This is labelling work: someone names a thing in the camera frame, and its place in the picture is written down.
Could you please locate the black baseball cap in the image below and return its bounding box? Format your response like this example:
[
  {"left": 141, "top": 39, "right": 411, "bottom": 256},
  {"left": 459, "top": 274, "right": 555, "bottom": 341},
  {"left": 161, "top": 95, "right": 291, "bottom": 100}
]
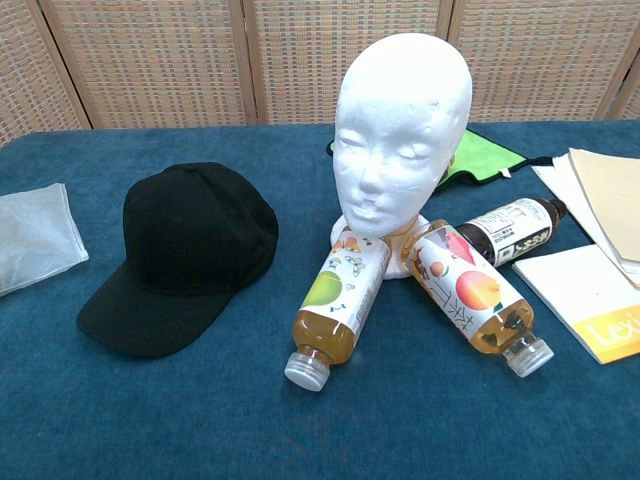
[{"left": 75, "top": 161, "right": 280, "bottom": 360}]

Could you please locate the white foam mannequin head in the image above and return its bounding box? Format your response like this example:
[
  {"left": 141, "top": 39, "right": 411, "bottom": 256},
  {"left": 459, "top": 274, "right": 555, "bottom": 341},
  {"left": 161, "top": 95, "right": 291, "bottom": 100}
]
[{"left": 328, "top": 37, "right": 474, "bottom": 279}]

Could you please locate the green apple tea bottle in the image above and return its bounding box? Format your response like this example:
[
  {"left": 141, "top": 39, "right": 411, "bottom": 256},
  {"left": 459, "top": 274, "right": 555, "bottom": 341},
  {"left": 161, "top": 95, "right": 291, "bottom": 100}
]
[{"left": 283, "top": 225, "right": 392, "bottom": 393}]

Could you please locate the peach tea bottle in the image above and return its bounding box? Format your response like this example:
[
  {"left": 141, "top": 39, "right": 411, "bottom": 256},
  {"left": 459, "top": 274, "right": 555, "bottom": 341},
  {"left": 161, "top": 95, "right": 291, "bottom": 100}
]
[{"left": 405, "top": 219, "right": 555, "bottom": 379}]

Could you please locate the green microfiber cloth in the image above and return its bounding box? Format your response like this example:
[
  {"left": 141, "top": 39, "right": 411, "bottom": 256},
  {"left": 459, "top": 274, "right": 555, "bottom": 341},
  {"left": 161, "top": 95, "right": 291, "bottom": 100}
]
[{"left": 326, "top": 127, "right": 551, "bottom": 185}]

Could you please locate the dark tea bottle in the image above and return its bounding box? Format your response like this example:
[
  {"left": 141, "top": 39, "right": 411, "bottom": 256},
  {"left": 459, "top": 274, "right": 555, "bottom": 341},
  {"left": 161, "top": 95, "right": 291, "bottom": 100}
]
[{"left": 453, "top": 196, "right": 569, "bottom": 269}]

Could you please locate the white paper sheet stack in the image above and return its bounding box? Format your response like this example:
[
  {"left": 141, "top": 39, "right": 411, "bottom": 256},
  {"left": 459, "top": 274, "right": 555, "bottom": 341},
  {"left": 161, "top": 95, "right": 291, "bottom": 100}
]
[{"left": 531, "top": 152, "right": 640, "bottom": 291}]

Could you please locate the yellow white Lexicon notepad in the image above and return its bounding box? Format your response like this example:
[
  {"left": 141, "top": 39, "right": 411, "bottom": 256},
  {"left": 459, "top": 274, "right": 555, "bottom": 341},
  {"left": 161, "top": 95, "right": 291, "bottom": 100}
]
[{"left": 511, "top": 243, "right": 640, "bottom": 366}]

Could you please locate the translucent plastic garment bag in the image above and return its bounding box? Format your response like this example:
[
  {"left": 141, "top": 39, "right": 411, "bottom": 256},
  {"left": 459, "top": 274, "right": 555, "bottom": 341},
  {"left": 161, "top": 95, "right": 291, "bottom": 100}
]
[{"left": 0, "top": 182, "right": 90, "bottom": 299}]

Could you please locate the tan cover notebook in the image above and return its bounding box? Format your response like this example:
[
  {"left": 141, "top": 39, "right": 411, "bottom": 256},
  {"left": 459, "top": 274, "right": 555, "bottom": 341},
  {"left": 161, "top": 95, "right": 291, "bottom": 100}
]
[{"left": 568, "top": 147, "right": 640, "bottom": 266}]

